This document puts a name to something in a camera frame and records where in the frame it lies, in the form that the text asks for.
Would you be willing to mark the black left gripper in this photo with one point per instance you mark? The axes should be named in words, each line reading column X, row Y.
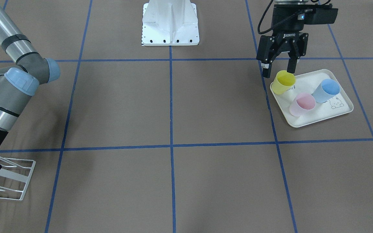
column 284, row 25

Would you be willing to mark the yellow plastic cup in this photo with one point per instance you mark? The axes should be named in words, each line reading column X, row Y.
column 282, row 82

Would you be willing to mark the pink plastic cup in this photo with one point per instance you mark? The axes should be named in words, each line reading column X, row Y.
column 303, row 103

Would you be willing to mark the blue plastic cup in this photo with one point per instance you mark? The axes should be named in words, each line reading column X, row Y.
column 326, row 90

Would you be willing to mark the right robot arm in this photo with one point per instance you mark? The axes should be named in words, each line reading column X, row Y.
column 19, row 82

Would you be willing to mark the cream plastic tray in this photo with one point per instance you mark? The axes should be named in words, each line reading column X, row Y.
column 307, row 83

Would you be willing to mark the white wire cup rack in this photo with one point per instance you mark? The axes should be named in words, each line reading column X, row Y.
column 15, row 177

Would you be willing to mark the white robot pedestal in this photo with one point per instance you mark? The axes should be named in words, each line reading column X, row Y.
column 170, row 23

